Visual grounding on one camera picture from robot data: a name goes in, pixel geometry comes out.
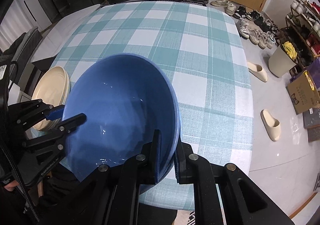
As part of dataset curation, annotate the cream plate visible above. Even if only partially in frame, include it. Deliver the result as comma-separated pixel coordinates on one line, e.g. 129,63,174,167
31,65,71,132

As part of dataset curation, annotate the blue bowl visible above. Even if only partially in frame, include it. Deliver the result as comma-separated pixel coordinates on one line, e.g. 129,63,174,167
62,54,181,181

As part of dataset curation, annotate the person's left hand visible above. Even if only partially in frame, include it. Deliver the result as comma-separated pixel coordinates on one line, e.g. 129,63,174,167
4,180,19,191

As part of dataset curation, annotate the cream slipper near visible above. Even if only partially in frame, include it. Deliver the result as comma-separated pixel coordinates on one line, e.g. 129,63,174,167
260,109,281,142

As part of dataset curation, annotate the cream slipper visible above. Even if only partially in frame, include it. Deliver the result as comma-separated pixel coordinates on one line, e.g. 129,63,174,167
260,109,281,142
247,61,268,82

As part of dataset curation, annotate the teal checked tablecloth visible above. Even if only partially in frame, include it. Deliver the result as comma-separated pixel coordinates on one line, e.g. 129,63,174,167
30,1,254,212

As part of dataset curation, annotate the cream slipper far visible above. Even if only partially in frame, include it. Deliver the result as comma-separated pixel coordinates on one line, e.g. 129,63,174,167
247,61,268,82

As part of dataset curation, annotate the cardboard box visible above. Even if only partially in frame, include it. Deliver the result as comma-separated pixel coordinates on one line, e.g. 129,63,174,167
286,70,319,115

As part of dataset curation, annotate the beige trash bin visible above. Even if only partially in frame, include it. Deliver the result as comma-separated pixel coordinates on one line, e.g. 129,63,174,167
268,41,297,78

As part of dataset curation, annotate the wooden shoe rack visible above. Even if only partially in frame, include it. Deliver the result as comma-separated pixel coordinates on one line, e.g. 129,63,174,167
283,0,319,69

